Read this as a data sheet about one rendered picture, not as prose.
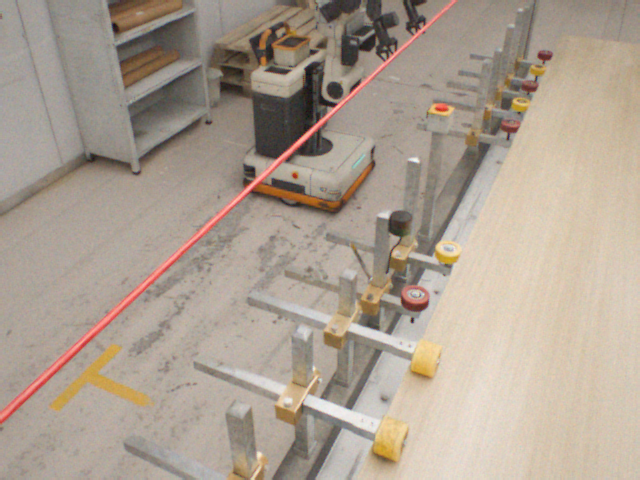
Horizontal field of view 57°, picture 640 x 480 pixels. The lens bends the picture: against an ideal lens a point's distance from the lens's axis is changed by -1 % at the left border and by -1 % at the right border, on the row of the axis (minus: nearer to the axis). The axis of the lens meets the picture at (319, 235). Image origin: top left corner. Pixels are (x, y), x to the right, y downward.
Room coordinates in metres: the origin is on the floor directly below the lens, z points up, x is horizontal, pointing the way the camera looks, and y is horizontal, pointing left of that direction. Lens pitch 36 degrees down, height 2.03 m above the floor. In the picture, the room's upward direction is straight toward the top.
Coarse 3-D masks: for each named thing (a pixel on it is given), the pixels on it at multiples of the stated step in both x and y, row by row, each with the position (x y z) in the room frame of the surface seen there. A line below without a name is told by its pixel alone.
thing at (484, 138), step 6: (420, 126) 2.54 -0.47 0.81; (426, 126) 2.52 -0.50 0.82; (450, 132) 2.47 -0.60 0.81; (456, 132) 2.46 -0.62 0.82; (462, 132) 2.45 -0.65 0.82; (462, 138) 2.45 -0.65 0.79; (480, 138) 2.42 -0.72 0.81; (486, 138) 2.40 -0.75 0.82; (492, 138) 2.39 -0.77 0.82; (498, 138) 2.39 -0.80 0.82; (504, 138) 2.39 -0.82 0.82; (498, 144) 2.38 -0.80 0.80; (504, 144) 2.37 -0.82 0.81; (510, 144) 2.36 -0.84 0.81
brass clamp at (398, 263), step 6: (414, 240) 1.60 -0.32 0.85; (402, 246) 1.56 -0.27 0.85; (414, 246) 1.58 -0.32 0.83; (402, 252) 1.52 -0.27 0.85; (408, 252) 1.52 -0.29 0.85; (396, 258) 1.50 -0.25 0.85; (402, 258) 1.49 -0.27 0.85; (390, 264) 1.50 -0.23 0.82; (396, 264) 1.49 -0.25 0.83; (402, 264) 1.49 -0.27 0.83; (402, 270) 1.49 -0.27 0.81
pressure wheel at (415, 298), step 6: (408, 288) 1.28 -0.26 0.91; (414, 288) 1.29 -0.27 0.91; (420, 288) 1.28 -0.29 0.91; (402, 294) 1.26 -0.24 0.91; (408, 294) 1.26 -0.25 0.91; (414, 294) 1.26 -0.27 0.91; (420, 294) 1.26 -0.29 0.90; (426, 294) 1.26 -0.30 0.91; (402, 300) 1.25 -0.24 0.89; (408, 300) 1.23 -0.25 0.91; (414, 300) 1.23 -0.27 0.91; (420, 300) 1.23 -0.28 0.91; (426, 300) 1.23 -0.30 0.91; (408, 306) 1.23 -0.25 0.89; (414, 306) 1.22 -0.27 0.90; (420, 306) 1.22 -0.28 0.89; (426, 306) 1.23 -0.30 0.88; (414, 318) 1.26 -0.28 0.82
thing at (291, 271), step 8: (288, 272) 1.42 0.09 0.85; (296, 272) 1.41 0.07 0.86; (304, 272) 1.41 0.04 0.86; (304, 280) 1.40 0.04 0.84; (328, 280) 1.37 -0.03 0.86; (336, 280) 1.37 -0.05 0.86; (328, 288) 1.36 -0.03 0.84; (336, 288) 1.35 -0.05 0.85; (360, 288) 1.34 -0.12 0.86; (360, 296) 1.32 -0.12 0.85; (384, 296) 1.30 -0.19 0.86; (392, 296) 1.30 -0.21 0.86; (384, 304) 1.28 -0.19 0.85; (392, 304) 1.27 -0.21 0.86; (400, 304) 1.27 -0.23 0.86; (400, 312) 1.26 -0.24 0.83; (408, 312) 1.25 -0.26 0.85; (416, 312) 1.24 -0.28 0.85
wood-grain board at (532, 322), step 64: (576, 64) 3.11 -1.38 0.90; (576, 128) 2.33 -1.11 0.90; (512, 192) 1.81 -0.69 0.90; (576, 192) 1.81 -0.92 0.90; (512, 256) 1.44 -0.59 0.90; (576, 256) 1.44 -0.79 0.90; (448, 320) 1.16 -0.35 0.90; (512, 320) 1.16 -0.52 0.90; (576, 320) 1.16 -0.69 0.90; (448, 384) 0.94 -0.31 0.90; (512, 384) 0.94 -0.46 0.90; (576, 384) 0.94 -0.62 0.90; (448, 448) 0.77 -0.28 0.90; (512, 448) 0.77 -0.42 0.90; (576, 448) 0.77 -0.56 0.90
